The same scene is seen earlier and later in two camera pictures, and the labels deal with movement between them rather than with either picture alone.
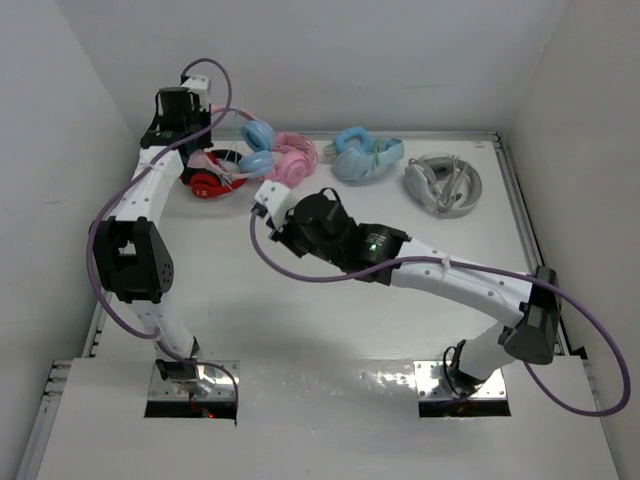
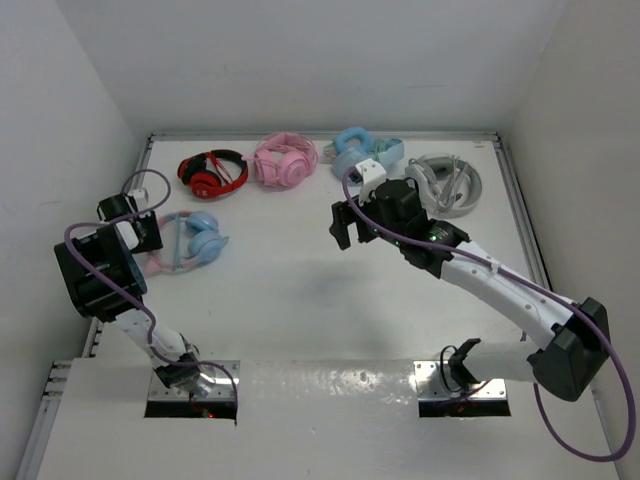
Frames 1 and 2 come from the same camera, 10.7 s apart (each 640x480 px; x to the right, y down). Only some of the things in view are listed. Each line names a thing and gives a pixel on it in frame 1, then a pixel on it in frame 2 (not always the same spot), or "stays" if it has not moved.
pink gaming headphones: x=294 y=156 stays
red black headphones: x=212 y=180 stays
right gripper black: x=283 y=236 to x=342 y=217
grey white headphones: x=448 y=185 stays
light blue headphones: x=356 y=155 stays
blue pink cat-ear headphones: x=258 y=159 to x=188 y=240
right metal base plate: x=426 y=389 stays
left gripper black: x=203 y=140 to x=153 y=242
